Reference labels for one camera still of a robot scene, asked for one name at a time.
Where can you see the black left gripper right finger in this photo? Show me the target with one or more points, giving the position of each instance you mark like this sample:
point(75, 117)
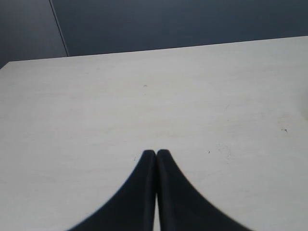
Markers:
point(182, 207)

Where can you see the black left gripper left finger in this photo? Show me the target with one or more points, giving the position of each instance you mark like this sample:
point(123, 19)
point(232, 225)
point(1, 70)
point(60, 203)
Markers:
point(132, 207)

